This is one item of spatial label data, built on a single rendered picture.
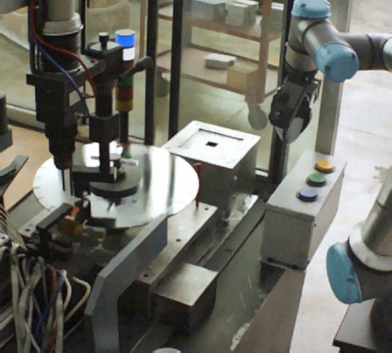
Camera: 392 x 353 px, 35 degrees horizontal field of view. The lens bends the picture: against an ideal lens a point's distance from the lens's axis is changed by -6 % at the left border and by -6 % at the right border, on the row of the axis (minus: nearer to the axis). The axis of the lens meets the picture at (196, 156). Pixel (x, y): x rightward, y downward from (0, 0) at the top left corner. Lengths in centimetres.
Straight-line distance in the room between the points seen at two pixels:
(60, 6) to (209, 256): 67
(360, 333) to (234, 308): 26
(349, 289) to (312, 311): 137
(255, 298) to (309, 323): 110
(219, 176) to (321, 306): 114
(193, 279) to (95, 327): 32
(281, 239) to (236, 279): 13
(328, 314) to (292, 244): 112
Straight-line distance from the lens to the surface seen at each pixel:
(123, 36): 148
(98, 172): 120
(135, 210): 121
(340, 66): 119
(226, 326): 127
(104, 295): 99
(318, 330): 240
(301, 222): 135
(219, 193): 151
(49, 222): 113
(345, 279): 112
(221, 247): 146
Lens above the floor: 160
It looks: 28 degrees down
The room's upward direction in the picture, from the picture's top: 3 degrees clockwise
